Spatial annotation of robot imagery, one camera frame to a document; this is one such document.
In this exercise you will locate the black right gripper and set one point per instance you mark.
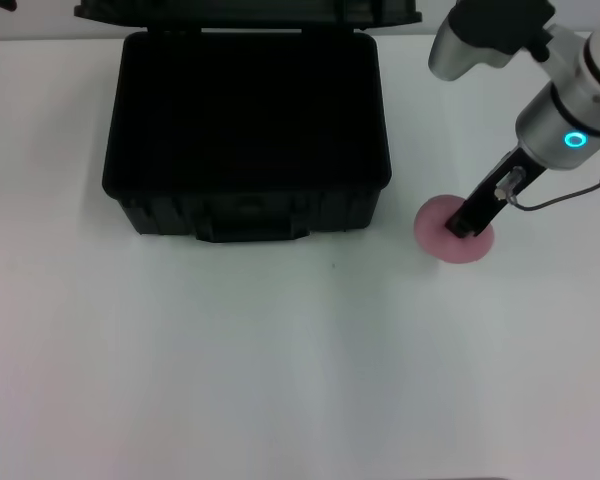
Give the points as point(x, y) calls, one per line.
point(490, 200)

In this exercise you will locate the pink peach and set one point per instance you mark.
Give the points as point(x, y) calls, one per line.
point(435, 232)

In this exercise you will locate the black plastic hard case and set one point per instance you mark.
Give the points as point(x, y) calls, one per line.
point(250, 130)

